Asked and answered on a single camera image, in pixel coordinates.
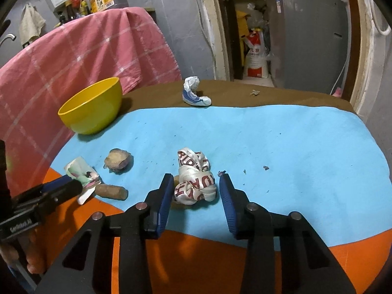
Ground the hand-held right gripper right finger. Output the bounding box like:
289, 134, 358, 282
219, 173, 357, 294

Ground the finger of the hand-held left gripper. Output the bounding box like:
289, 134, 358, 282
12, 174, 74, 202
14, 179, 84, 219

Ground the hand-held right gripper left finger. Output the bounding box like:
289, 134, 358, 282
35, 173, 174, 294

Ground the pink green wrapper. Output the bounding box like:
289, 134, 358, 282
64, 156, 101, 206

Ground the white red-printed plastic bag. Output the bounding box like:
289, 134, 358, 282
174, 148, 219, 206

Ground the brown vegetable stick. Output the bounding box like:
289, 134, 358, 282
93, 184, 129, 201

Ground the brown vegetable peel lump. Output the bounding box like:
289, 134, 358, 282
103, 148, 134, 173

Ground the blue white wrapper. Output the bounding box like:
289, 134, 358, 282
182, 76, 212, 107

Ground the person's left hand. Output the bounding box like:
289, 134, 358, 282
0, 230, 47, 275

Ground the yellow bowl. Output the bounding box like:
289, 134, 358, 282
58, 77, 123, 135

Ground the striped blanket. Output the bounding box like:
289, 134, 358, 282
9, 80, 386, 294

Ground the pink plaid cloth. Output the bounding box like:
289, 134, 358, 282
0, 6, 182, 190

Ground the red white sack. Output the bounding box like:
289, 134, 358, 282
243, 29, 271, 78

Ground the metal faucet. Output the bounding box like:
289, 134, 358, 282
0, 34, 16, 49

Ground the beige hanging towel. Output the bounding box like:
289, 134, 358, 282
19, 3, 46, 45

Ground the dark wooden door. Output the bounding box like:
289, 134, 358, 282
216, 0, 242, 82

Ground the grey refrigerator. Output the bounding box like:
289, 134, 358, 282
266, 0, 350, 94

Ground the yellow bag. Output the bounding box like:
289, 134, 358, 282
236, 11, 250, 36

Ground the grey plastic bag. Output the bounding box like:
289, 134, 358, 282
246, 3, 267, 31

